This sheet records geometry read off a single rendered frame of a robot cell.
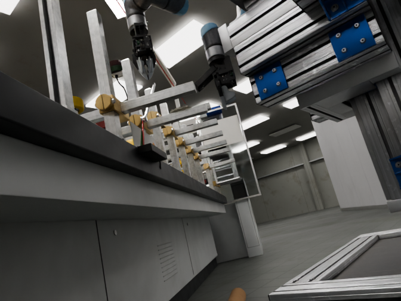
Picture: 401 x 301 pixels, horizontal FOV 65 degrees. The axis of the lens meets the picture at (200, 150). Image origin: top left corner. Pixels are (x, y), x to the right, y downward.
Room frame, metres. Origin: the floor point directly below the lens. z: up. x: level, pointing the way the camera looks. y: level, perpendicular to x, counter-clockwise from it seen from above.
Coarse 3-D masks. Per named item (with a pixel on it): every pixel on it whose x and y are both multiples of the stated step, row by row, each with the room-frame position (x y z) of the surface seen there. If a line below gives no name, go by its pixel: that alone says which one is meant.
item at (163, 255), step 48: (0, 240) 0.69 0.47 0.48; (48, 240) 0.85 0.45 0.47; (96, 240) 1.10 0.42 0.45; (144, 240) 1.55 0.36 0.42; (192, 240) 2.56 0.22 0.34; (0, 288) 0.68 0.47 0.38; (48, 288) 0.83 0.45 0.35; (96, 288) 1.06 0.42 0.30; (144, 288) 1.44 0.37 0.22; (192, 288) 2.35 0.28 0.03
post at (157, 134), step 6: (144, 90) 1.38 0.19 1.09; (150, 90) 1.38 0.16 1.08; (150, 108) 1.38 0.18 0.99; (156, 108) 1.40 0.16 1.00; (156, 132) 1.38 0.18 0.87; (156, 138) 1.38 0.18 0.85; (162, 138) 1.40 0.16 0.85; (156, 144) 1.38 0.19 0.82; (162, 144) 1.38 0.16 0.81; (162, 150) 1.38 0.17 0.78
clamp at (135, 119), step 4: (132, 116) 1.10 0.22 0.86; (136, 116) 1.10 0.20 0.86; (140, 116) 1.12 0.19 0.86; (132, 120) 1.10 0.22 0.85; (136, 120) 1.10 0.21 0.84; (140, 120) 1.10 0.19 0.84; (128, 124) 1.12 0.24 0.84; (136, 124) 1.10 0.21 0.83; (140, 124) 1.11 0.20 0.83; (144, 124) 1.14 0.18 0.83; (144, 128) 1.15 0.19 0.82; (148, 128) 1.17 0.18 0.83; (148, 132) 1.20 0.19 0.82; (152, 132) 1.22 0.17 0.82
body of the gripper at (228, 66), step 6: (210, 60) 1.12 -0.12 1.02; (216, 60) 1.12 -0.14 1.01; (222, 60) 1.13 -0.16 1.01; (228, 60) 1.12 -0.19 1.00; (210, 66) 1.15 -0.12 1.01; (216, 66) 1.13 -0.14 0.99; (222, 66) 1.13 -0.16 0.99; (228, 66) 1.12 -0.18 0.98; (216, 72) 1.12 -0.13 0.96; (222, 72) 1.11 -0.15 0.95; (228, 72) 1.10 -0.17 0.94; (234, 72) 1.10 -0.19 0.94; (222, 78) 1.12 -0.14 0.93; (228, 78) 1.11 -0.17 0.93; (234, 78) 1.10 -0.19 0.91; (216, 84) 1.12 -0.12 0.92; (222, 84) 1.12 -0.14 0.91; (228, 84) 1.14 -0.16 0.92; (234, 84) 1.15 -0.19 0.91
